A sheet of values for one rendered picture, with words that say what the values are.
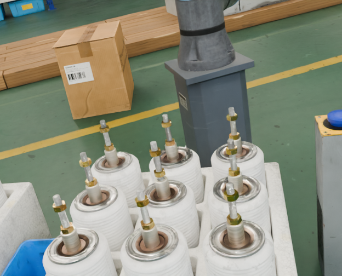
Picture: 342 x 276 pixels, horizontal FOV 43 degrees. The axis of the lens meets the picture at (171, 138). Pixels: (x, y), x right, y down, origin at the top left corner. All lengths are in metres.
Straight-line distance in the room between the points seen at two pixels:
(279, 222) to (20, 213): 0.54
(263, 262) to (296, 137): 0.82
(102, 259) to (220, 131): 0.61
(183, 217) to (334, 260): 0.30
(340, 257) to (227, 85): 0.50
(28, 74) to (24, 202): 1.51
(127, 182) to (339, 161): 0.37
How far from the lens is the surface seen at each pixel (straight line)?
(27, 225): 1.01
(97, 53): 1.69
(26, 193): 1.01
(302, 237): 0.99
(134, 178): 0.83
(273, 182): 0.84
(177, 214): 0.69
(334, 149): 0.73
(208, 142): 1.16
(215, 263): 0.59
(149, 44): 2.51
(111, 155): 0.83
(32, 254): 0.97
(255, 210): 0.68
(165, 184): 0.70
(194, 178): 0.80
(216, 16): 1.10
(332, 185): 0.76
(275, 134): 1.39
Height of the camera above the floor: 0.65
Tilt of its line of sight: 26 degrees down
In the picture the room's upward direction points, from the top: 11 degrees counter-clockwise
